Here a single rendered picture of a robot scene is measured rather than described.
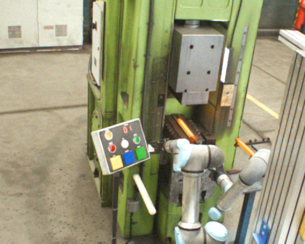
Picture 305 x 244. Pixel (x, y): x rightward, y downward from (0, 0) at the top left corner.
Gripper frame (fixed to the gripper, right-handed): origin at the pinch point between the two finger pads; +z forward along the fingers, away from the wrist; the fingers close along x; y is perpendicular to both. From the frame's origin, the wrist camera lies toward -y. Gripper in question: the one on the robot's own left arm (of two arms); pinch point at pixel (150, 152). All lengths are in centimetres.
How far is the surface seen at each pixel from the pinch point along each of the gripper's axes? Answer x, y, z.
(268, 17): -737, 146, 367
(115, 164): 21.5, -0.9, 9.7
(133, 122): -1.2, 20.7, 10.4
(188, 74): -38, 42, -14
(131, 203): -13, -41, 59
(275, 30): -761, 112, 374
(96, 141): 26.9, 16.3, 14.4
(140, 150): -0.4, 1.6, 9.7
